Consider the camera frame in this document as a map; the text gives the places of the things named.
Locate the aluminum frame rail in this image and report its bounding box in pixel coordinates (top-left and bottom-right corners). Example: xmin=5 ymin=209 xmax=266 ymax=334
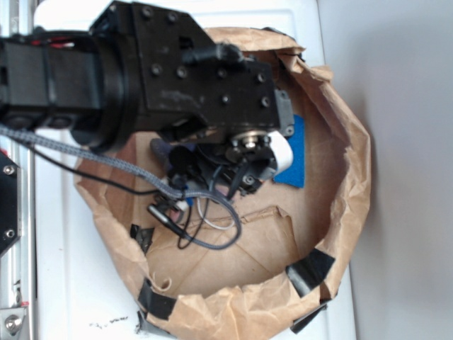
xmin=0 ymin=0 xmax=38 ymax=340

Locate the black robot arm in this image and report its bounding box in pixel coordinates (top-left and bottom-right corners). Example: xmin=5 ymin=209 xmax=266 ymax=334
xmin=1 ymin=1 xmax=294 ymax=193

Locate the blue rectangular sponge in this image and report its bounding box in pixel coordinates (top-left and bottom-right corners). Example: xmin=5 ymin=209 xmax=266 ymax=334
xmin=274 ymin=115 xmax=305 ymax=188

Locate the gray plush animal toy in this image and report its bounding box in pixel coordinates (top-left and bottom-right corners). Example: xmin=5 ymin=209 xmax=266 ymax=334
xmin=149 ymin=137 xmax=236 ymax=230

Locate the thin black cable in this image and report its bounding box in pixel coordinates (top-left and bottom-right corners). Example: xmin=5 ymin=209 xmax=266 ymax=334
xmin=26 ymin=142 xmax=199 ymax=249

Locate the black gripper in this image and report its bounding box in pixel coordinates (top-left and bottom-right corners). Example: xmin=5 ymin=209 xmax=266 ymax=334
xmin=89 ymin=1 xmax=294 ymax=194

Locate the gray braided cable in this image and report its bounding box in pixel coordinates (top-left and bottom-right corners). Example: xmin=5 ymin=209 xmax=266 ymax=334
xmin=0 ymin=125 xmax=243 ymax=251

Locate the brown paper bag bin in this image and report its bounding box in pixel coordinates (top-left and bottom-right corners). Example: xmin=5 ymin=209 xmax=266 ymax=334
xmin=75 ymin=28 xmax=372 ymax=339

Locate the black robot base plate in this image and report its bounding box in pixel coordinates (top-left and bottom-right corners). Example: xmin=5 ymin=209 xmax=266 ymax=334
xmin=0 ymin=149 xmax=20 ymax=256

